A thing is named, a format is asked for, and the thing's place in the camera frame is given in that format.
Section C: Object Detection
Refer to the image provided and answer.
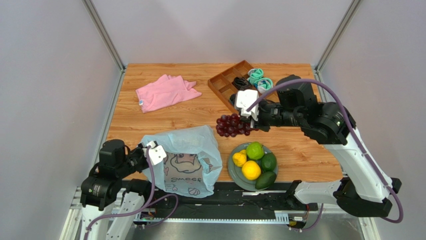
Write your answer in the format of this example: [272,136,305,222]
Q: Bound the green fake apple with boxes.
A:
[246,141,265,161]

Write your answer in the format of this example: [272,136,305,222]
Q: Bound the dark red fake grapes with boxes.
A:
[215,113,259,138]

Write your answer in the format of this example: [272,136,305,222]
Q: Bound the light blue plastic bag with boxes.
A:
[141,125,223,198]

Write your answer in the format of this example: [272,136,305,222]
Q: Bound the yellow fake fruit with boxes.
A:
[232,149,247,168]

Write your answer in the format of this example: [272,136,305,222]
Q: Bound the yellow fake lemon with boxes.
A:
[241,160,262,181]

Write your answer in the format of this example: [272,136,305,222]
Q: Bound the dark green fake avocado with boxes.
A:
[254,171,277,190]

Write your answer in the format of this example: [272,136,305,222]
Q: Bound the dark green fake lime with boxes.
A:
[260,152,277,172]

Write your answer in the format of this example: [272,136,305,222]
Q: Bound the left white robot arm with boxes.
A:
[80,139,155,240]

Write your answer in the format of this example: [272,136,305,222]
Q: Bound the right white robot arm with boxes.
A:
[250,76,404,223]

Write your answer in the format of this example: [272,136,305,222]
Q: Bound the teal white rolled sock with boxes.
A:
[254,77,274,94]

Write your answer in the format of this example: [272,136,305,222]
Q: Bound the black yellow rolled sock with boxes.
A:
[228,93,237,106]

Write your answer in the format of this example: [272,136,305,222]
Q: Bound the wooden compartment tray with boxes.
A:
[207,60,255,114]

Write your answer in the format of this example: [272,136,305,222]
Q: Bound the grey-blue round plate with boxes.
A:
[227,142,278,192]

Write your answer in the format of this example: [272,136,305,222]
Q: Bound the pink cloth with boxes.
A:
[135,74,202,113]

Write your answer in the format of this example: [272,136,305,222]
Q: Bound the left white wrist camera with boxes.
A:
[142,141,168,166]

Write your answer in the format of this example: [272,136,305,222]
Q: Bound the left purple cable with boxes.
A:
[83,144,180,240]

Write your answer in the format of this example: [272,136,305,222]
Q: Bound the purple cable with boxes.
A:
[83,144,180,240]
[246,78,404,233]

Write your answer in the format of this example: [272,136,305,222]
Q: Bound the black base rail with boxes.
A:
[89,179,354,221]

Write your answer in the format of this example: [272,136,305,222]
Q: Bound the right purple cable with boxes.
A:
[246,78,404,233]

